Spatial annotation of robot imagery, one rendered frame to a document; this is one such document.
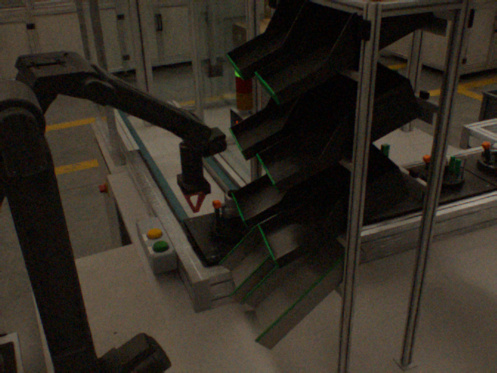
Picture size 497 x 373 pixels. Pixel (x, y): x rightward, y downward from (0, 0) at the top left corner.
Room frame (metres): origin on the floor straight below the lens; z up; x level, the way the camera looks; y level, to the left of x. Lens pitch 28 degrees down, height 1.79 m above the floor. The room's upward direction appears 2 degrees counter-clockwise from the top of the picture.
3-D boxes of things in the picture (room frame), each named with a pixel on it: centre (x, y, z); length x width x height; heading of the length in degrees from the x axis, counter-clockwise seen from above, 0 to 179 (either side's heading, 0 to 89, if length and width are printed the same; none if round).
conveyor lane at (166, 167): (1.56, 0.13, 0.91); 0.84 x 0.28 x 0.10; 22
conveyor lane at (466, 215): (1.46, -0.41, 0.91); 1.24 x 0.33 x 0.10; 112
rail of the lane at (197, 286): (1.48, 0.28, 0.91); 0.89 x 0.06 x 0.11; 22
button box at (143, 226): (1.28, 0.27, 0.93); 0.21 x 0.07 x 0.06; 22
